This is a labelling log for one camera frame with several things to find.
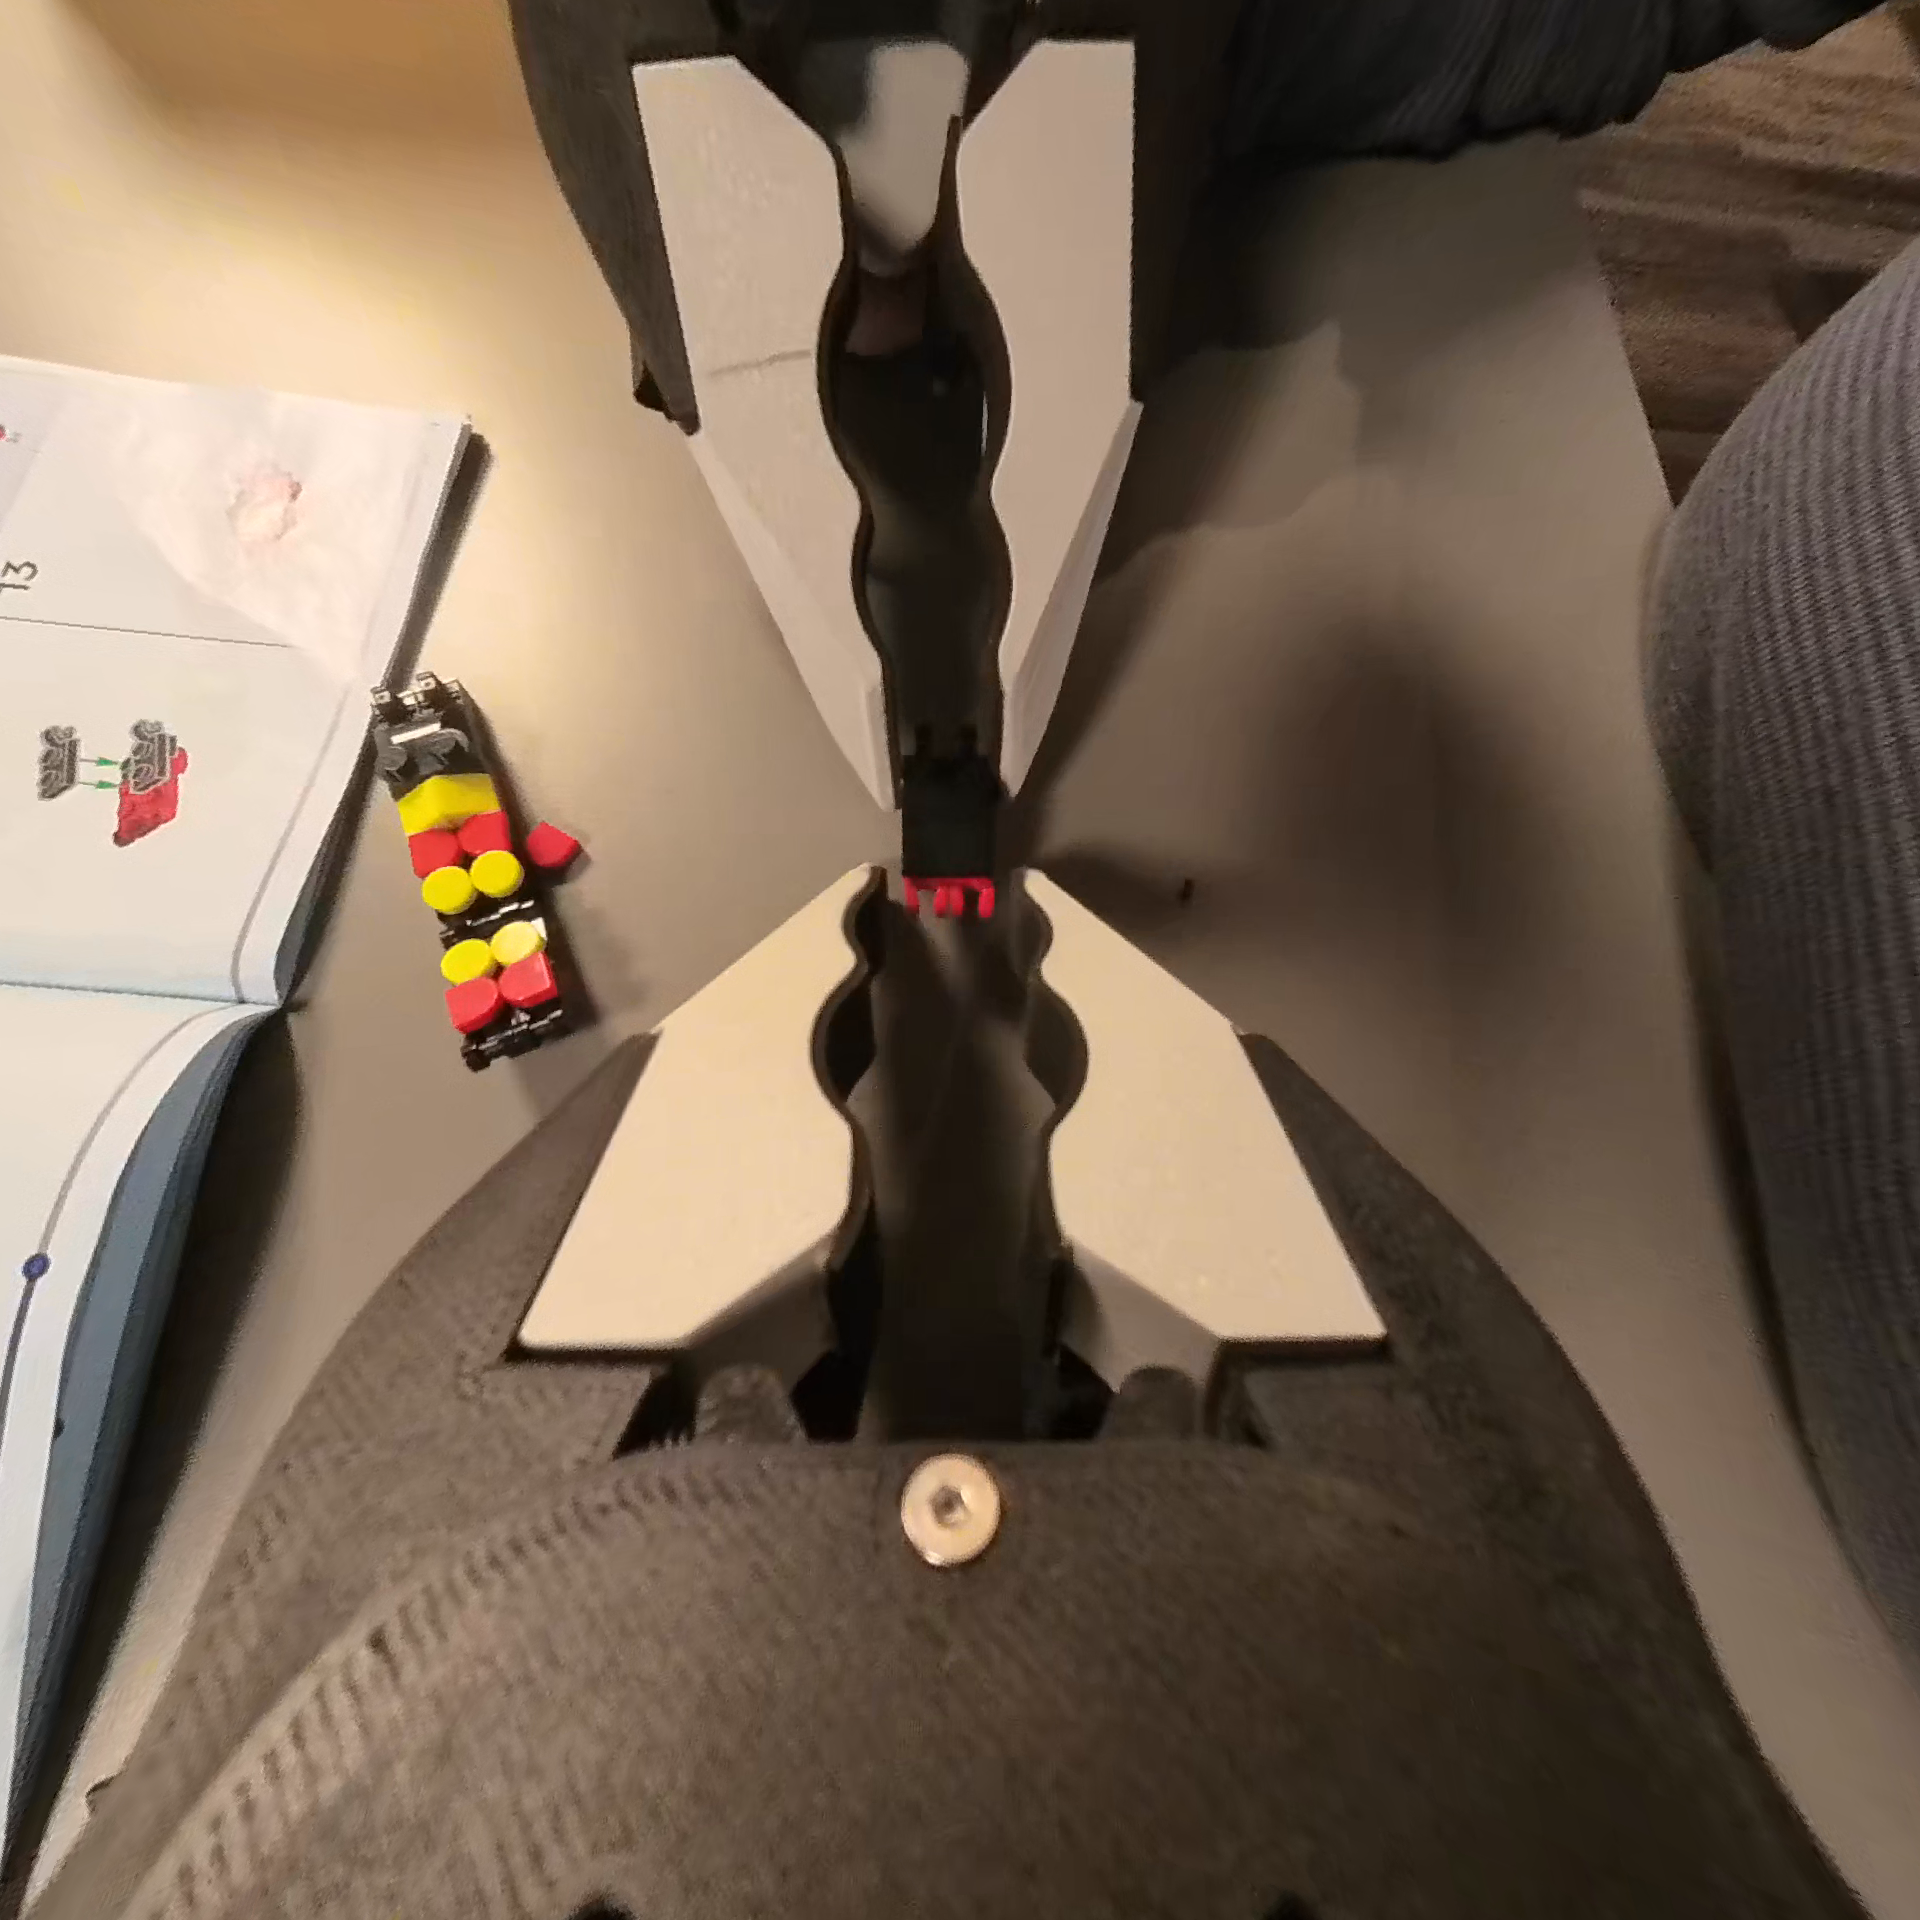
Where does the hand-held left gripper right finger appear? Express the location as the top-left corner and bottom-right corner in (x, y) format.
(1017, 873), (1387, 1345)

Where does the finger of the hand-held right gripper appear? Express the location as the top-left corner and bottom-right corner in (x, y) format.
(940, 38), (1145, 794)
(629, 56), (922, 815)

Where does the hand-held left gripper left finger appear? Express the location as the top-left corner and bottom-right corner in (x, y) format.
(514, 860), (893, 1359)

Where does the red black lego clip assembly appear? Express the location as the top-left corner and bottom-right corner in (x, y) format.
(896, 716), (1007, 920)

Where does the long black red yellow lego assembly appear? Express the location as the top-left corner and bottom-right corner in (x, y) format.
(368, 673), (574, 1075)

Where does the open instruction booklet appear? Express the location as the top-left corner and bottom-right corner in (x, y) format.
(0, 356), (494, 1794)

